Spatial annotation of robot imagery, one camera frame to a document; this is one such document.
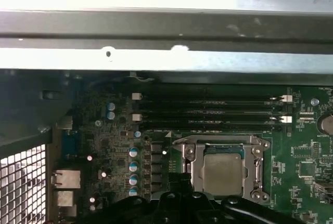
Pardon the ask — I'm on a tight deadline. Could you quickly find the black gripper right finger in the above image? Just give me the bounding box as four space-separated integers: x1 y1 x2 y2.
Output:
182 173 311 224

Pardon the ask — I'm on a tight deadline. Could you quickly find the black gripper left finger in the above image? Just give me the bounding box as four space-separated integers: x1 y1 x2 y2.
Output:
103 173 184 224

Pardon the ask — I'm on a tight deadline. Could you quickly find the metal socket cover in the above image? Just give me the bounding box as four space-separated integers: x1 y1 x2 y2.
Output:
191 142 258 197

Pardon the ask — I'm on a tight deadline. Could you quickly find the CPU with silver top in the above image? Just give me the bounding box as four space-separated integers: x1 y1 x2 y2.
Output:
202 143 247 196

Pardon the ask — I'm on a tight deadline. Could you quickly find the CPU socket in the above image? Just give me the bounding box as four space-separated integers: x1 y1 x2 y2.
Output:
172 134 271 205

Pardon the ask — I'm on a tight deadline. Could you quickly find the black RAM slot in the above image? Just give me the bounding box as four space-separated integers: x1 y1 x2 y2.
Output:
132 111 293 123
132 91 293 104
142 120 281 133
139 101 284 112

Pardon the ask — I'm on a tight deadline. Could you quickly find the green motherboard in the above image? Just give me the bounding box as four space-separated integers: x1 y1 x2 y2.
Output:
52 78 333 224

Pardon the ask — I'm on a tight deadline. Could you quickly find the silver rear port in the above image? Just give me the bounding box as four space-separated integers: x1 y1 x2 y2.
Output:
51 169 81 190
56 116 73 130
53 208 78 224
54 190 78 208

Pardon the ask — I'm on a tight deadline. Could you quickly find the blue rear port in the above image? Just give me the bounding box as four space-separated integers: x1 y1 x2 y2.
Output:
61 131 80 160

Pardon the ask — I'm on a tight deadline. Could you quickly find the round coin battery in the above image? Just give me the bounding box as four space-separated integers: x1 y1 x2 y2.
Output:
319 113 333 138

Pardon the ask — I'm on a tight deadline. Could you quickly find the black PC case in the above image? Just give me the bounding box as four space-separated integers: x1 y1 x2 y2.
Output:
0 0 333 224

